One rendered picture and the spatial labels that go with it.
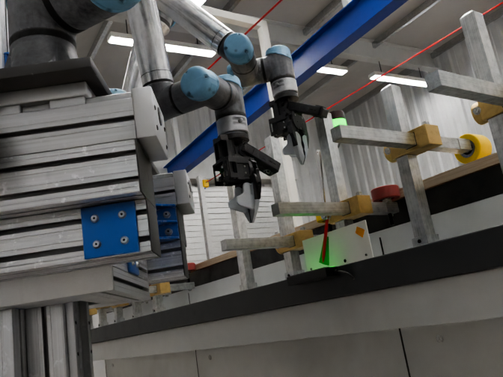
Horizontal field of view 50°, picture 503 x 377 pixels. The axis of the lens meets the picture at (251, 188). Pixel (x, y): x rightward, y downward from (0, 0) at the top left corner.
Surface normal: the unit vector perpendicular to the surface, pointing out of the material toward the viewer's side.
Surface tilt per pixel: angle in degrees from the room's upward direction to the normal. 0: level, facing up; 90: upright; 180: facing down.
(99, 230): 90
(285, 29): 90
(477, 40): 90
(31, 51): 73
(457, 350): 90
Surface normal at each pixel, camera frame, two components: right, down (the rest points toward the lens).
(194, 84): -0.46, -0.15
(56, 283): 0.00, -0.25
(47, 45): 0.37, -0.56
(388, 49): 0.50, -0.29
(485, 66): -0.82, -0.02
